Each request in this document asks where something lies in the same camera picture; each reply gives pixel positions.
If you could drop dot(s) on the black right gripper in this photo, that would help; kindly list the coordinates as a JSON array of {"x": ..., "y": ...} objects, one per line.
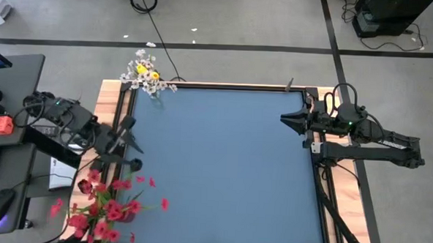
[{"x": 319, "y": 121}]

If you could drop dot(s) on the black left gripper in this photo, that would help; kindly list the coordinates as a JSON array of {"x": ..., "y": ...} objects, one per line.
[{"x": 109, "y": 141}]

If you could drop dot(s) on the white blossom spray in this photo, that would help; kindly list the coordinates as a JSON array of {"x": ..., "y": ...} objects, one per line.
[
  {"x": 140, "y": 53},
  {"x": 134, "y": 83}
]

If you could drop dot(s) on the thin-stemmed red flower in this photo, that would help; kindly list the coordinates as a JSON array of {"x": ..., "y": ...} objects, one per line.
[{"x": 164, "y": 204}]

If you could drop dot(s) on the orange-red carnation bunch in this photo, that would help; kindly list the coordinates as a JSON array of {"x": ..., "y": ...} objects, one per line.
[{"x": 114, "y": 214}]

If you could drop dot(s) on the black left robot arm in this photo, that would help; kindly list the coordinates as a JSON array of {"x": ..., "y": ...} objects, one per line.
[{"x": 74, "y": 117}]

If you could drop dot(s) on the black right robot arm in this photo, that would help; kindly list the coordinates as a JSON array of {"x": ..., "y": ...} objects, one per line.
[{"x": 365, "y": 153}]

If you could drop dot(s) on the clear glass vase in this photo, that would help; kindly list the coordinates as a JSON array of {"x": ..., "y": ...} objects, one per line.
[{"x": 154, "y": 95}]

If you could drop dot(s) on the light wooden table board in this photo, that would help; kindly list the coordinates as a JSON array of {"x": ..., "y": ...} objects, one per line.
[{"x": 108, "y": 95}]

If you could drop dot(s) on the white paper sheet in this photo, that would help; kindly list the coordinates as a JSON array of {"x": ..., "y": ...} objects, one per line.
[{"x": 62, "y": 177}]

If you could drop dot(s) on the dark grey side desk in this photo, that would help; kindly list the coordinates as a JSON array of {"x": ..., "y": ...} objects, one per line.
[{"x": 13, "y": 171}]

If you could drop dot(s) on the large black desk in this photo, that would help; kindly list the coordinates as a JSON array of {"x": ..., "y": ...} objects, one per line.
[{"x": 21, "y": 76}]

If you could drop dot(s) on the orange cube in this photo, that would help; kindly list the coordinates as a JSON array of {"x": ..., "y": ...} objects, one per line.
[{"x": 1, "y": 125}]

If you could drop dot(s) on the black computer case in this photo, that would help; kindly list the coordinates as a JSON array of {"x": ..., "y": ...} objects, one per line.
[{"x": 389, "y": 12}]

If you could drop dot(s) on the black computer mouse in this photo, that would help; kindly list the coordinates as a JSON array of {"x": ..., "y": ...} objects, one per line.
[{"x": 0, "y": 205}]

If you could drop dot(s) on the black table frame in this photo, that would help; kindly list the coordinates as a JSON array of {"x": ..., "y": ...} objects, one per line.
[{"x": 221, "y": 86}]

